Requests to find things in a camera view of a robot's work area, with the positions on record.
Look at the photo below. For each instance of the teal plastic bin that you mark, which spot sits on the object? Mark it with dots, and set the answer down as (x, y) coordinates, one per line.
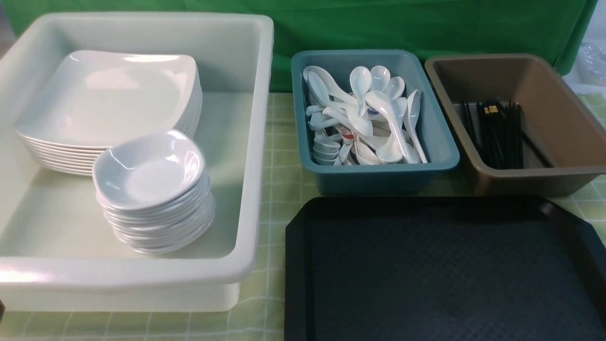
(356, 180)

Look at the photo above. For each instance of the green checked tablecloth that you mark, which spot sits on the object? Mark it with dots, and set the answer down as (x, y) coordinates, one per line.
(258, 316)

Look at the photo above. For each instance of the green backdrop cloth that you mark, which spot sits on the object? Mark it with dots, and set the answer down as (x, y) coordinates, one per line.
(550, 29)

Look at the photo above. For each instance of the pile of white soup spoons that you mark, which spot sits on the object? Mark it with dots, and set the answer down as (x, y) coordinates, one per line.
(347, 131)

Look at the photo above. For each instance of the stack of white square plates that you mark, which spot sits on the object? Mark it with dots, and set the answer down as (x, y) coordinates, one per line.
(80, 160)

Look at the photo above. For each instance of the large white plastic tub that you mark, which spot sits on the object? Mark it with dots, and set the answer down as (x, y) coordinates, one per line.
(58, 253)

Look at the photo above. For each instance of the bundle of black chopsticks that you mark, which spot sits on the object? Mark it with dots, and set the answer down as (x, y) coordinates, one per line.
(496, 131)

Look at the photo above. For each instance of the stack of small white bowls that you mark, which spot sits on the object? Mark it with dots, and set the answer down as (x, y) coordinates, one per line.
(168, 228)

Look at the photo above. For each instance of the black serving tray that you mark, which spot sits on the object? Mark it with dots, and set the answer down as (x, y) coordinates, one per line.
(442, 269)

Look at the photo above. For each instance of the white square rice plate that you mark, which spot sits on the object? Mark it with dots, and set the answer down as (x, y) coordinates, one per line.
(99, 99)

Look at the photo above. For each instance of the white ceramic soup spoon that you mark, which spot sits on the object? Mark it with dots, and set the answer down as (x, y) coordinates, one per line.
(396, 147)

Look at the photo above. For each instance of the brown plastic bin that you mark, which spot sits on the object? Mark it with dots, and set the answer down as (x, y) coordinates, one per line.
(557, 121)

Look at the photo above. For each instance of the small white sauce bowl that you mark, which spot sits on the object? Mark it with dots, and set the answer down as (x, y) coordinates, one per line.
(148, 171)

